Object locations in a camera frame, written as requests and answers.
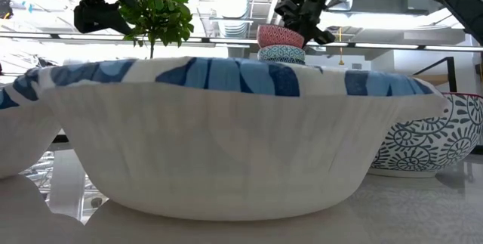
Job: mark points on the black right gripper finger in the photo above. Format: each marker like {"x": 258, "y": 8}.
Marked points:
{"x": 322, "y": 36}
{"x": 290, "y": 11}

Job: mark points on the teal patterned bowl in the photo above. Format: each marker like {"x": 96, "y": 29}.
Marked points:
{"x": 281, "y": 53}

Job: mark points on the blue patterned paper bowl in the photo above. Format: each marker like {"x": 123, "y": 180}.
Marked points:
{"x": 226, "y": 153}
{"x": 22, "y": 134}

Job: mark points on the black white spiral bowl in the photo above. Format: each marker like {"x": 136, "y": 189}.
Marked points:
{"x": 426, "y": 142}

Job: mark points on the green leafy plant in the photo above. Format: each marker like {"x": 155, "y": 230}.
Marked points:
{"x": 162, "y": 13}

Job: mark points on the black metal railing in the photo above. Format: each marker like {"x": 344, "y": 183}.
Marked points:
{"x": 451, "y": 70}

